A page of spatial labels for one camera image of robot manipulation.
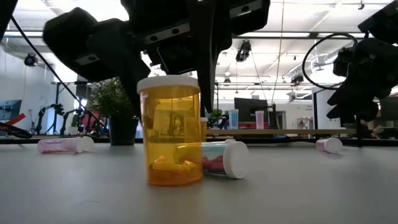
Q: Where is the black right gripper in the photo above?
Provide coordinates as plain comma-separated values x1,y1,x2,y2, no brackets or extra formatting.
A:
325,39,398,124

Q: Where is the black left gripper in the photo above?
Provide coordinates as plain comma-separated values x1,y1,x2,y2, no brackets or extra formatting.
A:
43,0,271,119

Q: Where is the pink pill bottle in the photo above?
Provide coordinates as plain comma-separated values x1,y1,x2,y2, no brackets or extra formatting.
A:
37,137,85,155
315,137,344,154
255,110,265,130

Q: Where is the amber bottle with yellow capsules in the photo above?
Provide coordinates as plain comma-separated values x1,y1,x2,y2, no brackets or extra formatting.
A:
136,74,205,187

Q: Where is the light blue pill bottle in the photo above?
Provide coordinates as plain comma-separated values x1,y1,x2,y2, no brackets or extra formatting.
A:
228,108,239,130

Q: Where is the clear bottle with red pills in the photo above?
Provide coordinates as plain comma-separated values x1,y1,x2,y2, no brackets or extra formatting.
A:
201,140,249,180

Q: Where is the dark background screen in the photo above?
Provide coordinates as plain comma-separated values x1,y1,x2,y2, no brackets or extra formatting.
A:
381,99,398,122

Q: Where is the small background potted plant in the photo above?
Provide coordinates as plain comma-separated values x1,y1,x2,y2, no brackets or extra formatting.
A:
208,108,224,128

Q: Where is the green artificial plant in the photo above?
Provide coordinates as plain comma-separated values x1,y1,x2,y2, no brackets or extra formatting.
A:
88,77,141,121

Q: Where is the black plant pot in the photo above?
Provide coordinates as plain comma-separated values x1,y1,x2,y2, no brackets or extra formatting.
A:
108,116,140,146

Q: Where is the black background monitor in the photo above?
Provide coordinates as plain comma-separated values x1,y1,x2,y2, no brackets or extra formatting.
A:
234,97,270,124

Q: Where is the red background box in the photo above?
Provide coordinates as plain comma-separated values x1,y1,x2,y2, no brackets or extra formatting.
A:
238,122,270,129

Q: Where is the black background stand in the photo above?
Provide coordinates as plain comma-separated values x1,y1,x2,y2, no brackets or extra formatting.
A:
50,80,94,136

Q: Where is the black ceiling spotlight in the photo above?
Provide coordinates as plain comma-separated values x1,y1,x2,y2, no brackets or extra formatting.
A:
24,53,37,67

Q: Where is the red background item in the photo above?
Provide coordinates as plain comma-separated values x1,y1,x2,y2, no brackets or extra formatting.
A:
5,113,27,125

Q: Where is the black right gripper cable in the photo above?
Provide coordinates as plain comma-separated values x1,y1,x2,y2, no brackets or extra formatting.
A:
302,32,358,91

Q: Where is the black ceiling mounted camera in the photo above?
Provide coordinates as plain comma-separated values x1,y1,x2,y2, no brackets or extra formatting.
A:
235,39,252,63

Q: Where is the overhead light bar frame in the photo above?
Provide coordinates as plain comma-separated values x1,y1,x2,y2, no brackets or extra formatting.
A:
0,30,360,40

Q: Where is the black table edge rail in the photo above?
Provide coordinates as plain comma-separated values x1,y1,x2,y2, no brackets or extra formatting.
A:
0,136,398,147

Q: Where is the black cable loop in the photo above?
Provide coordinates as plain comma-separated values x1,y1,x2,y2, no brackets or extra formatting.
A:
0,121,33,139

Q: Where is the blue wall screen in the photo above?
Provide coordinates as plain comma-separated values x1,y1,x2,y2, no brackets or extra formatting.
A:
0,99,23,121

